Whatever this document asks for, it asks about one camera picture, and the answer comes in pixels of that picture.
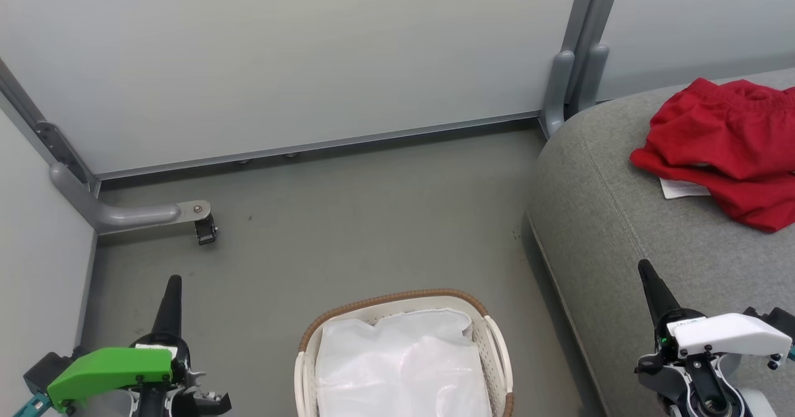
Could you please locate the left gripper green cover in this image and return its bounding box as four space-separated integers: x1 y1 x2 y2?
46 274 232 417

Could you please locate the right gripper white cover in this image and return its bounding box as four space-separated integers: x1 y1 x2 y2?
634 259 795 417

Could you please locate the red basketball shorts white trim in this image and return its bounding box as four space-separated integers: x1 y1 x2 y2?
629 77 795 234

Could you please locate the white basket with brown rim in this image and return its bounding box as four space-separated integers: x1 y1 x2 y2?
293 288 516 417

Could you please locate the white shiny basket liner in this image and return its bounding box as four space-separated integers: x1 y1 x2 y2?
315 308 495 417

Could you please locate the black caster wheel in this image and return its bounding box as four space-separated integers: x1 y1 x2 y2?
194 213 219 246

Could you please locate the grey fabric sofa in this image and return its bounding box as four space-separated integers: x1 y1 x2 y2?
526 67 795 417

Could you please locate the long grey partition foot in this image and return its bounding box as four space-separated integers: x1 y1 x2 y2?
49 162 212 237

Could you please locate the short grey partition foot tube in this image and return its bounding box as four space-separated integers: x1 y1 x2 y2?
539 50 576 140
571 44 610 117

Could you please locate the teal left camera connector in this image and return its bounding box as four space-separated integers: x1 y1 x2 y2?
11 392 52 417

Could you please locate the grey corner partition post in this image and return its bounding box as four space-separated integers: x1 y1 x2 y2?
0 58 101 197

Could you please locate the grey partition bottom rail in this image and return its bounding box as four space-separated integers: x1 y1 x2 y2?
92 110 542 183

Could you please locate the grey vertical partition post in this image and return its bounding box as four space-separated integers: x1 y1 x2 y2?
562 0 626 106

